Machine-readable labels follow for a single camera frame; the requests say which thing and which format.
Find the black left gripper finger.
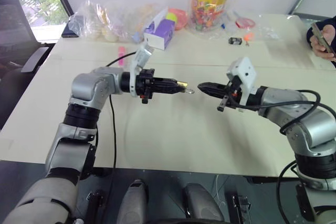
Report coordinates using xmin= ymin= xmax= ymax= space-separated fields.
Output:
xmin=154 ymin=85 xmax=182 ymax=95
xmin=154 ymin=77 xmax=182 ymax=87

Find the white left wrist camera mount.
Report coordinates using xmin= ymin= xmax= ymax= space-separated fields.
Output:
xmin=129 ymin=45 xmax=154 ymax=98

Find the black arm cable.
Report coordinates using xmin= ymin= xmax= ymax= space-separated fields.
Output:
xmin=99 ymin=51 xmax=138 ymax=224
xmin=230 ymin=89 xmax=336 ymax=224

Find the purple tissue box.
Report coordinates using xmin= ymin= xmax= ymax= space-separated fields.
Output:
xmin=143 ymin=6 xmax=176 ymax=51

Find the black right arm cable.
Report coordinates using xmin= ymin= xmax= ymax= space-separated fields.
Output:
xmin=230 ymin=89 xmax=336 ymax=224

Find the pink highlighter pen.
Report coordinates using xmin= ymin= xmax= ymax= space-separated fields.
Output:
xmin=118 ymin=46 xmax=126 ymax=67

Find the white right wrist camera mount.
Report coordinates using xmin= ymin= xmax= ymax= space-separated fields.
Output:
xmin=226 ymin=56 xmax=259 ymax=113

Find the small orange toy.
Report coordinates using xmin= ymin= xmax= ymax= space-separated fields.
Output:
xmin=243 ymin=32 xmax=254 ymax=47

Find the person's hand under phone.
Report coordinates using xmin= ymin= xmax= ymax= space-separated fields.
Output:
xmin=309 ymin=34 xmax=336 ymax=60

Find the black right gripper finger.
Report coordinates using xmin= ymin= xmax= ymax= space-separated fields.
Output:
xmin=198 ymin=88 xmax=226 ymax=100
xmin=197 ymin=82 xmax=227 ymax=92

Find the candy jar with orange lid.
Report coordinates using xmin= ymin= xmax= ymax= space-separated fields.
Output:
xmin=187 ymin=0 xmax=235 ymax=31

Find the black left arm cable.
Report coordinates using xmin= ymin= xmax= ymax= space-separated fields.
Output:
xmin=99 ymin=51 xmax=138 ymax=224

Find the clear plastic bag of snacks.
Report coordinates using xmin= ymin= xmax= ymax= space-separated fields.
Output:
xmin=68 ymin=0 xmax=148 ymax=43

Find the person's hand behind phone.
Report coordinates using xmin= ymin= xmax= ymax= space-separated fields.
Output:
xmin=322 ymin=24 xmax=336 ymax=49

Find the pink plastic bowl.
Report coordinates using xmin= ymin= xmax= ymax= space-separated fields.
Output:
xmin=167 ymin=8 xmax=188 ymax=31

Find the brass padlock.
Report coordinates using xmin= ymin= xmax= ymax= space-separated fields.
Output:
xmin=176 ymin=80 xmax=196 ymax=95

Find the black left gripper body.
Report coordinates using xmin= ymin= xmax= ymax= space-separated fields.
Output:
xmin=135 ymin=68 xmax=156 ymax=105

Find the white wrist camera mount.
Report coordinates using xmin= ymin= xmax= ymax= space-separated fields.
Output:
xmin=129 ymin=45 xmax=154 ymax=98
xmin=226 ymin=56 xmax=259 ymax=113

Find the smartphone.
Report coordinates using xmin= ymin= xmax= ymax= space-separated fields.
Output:
xmin=311 ymin=23 xmax=336 ymax=57

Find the pink round plastic toy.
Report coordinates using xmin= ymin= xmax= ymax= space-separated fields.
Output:
xmin=235 ymin=17 xmax=255 ymax=28

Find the black office chair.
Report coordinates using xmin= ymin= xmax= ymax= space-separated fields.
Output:
xmin=0 ymin=0 xmax=50 ymax=130

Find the grey rounded shape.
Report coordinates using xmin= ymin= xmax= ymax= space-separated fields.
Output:
xmin=115 ymin=179 xmax=149 ymax=224
xmin=182 ymin=183 xmax=225 ymax=224

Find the yellow-green ball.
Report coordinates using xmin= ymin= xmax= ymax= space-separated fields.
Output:
xmin=165 ymin=11 xmax=178 ymax=23

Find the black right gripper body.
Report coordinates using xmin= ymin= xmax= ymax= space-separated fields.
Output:
xmin=217 ymin=75 xmax=244 ymax=112

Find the black metal bracket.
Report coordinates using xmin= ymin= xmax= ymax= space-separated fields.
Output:
xmin=85 ymin=191 xmax=103 ymax=224
xmin=230 ymin=194 xmax=252 ymax=224

